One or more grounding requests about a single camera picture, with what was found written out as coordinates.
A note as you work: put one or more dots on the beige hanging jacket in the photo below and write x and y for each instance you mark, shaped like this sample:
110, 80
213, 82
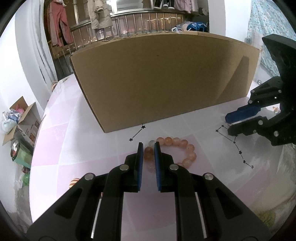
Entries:
99, 14

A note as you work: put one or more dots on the pink hanging clothes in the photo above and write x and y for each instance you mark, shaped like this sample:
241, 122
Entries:
59, 28

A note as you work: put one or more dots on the white plastic bag on floor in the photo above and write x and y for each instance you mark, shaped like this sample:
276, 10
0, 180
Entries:
10, 119

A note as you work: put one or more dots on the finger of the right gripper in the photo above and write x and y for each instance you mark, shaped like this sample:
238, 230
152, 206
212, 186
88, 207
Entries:
242, 113
248, 127

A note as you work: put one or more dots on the green soda bottle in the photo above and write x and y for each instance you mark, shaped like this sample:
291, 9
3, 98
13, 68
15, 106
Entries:
26, 178

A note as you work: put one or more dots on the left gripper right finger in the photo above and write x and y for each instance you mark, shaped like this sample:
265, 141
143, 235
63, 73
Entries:
205, 208

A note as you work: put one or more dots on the large brown cardboard box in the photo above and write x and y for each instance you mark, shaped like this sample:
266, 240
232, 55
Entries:
148, 77

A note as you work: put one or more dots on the balcony metal railing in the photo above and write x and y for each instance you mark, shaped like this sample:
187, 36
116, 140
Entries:
124, 24

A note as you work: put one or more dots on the red tote bag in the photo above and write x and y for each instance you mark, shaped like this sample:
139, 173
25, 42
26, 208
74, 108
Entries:
53, 85

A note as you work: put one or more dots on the green lidded pot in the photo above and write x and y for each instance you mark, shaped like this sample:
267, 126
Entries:
20, 154

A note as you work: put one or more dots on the small open cardboard box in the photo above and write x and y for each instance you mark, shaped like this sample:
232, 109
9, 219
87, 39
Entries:
28, 126

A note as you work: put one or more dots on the wheelchair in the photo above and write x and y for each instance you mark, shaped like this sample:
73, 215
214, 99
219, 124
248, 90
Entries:
191, 26

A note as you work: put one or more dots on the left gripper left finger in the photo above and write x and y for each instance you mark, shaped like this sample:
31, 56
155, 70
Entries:
92, 208

